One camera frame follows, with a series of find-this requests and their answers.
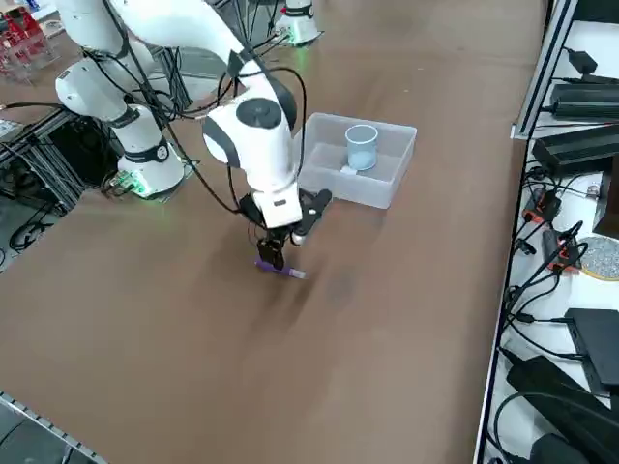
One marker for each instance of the blue mesh pencil holder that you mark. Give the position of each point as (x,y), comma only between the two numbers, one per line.
(362,154)

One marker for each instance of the dark brown block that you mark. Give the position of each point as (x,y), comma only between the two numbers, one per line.
(610,212)

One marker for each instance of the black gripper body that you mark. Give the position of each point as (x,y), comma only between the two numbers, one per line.
(251,210)

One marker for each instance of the small black power adapter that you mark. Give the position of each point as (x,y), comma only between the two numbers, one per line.
(582,60)

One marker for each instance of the long black box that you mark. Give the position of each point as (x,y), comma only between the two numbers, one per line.
(575,147)

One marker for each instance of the orange and black clamp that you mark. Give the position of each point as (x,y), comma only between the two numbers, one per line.
(556,251)

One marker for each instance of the round grey coaster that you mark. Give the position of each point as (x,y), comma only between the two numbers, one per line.
(602,258)

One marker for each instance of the orange and black device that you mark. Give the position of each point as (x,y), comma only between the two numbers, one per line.
(544,205)

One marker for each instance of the aluminium upright profile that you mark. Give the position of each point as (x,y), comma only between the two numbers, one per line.
(539,82)

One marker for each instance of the aluminium table frame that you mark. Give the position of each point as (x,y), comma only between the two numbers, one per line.
(67,193)

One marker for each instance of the silver metal rail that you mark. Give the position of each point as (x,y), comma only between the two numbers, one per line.
(48,427)

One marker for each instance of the acrylic rack with red parts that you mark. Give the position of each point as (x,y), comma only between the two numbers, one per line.
(19,29)

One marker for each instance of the brown board piece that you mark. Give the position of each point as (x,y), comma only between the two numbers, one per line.
(50,28)

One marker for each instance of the wrist camera with black bracket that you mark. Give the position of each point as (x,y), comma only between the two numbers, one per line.
(316,203)

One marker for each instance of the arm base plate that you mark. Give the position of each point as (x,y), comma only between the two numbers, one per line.
(192,163)

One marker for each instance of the flat black box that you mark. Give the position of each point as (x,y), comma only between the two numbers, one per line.
(599,348)

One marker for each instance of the purple marker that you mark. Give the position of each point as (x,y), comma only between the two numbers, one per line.
(287,272)

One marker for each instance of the clear plastic box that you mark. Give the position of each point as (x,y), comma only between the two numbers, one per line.
(367,193)

